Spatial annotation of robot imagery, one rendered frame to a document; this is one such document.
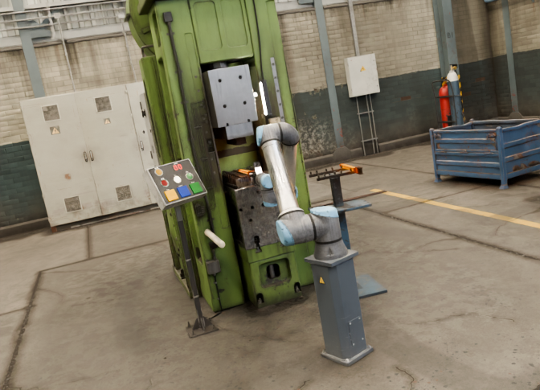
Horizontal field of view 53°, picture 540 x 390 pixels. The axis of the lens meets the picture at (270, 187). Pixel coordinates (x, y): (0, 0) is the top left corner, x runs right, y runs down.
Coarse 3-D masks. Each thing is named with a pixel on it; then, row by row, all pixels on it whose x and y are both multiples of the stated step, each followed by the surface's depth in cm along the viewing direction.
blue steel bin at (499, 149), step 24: (504, 120) 694; (528, 120) 661; (432, 144) 719; (456, 144) 682; (480, 144) 648; (504, 144) 621; (528, 144) 642; (456, 168) 692; (480, 168) 656; (504, 168) 623; (528, 168) 640
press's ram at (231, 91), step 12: (204, 72) 384; (216, 72) 377; (228, 72) 380; (240, 72) 383; (204, 84) 393; (216, 84) 378; (228, 84) 381; (240, 84) 383; (216, 96) 379; (228, 96) 382; (240, 96) 384; (252, 96) 387; (216, 108) 380; (228, 108) 382; (240, 108) 385; (252, 108) 388; (216, 120) 381; (228, 120) 383; (240, 120) 386; (252, 120) 389
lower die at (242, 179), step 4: (244, 168) 434; (232, 172) 424; (236, 172) 420; (240, 172) 409; (224, 176) 420; (228, 176) 413; (232, 176) 409; (236, 176) 402; (240, 176) 394; (244, 176) 391; (248, 176) 392; (232, 180) 397; (236, 180) 390; (240, 180) 391; (244, 180) 392; (248, 180) 393; (252, 180) 394; (236, 184) 390; (240, 184) 391; (244, 184) 392; (248, 184) 393
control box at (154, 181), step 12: (156, 168) 356; (168, 168) 361; (192, 168) 372; (156, 180) 351; (168, 180) 356; (192, 180) 367; (156, 192) 351; (192, 192) 362; (204, 192) 367; (168, 204) 347; (180, 204) 361
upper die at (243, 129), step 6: (228, 126) 384; (234, 126) 385; (240, 126) 387; (246, 126) 388; (216, 132) 412; (222, 132) 395; (228, 132) 384; (234, 132) 386; (240, 132) 387; (246, 132) 388; (252, 132) 390; (216, 138) 417; (222, 138) 400; (228, 138) 385
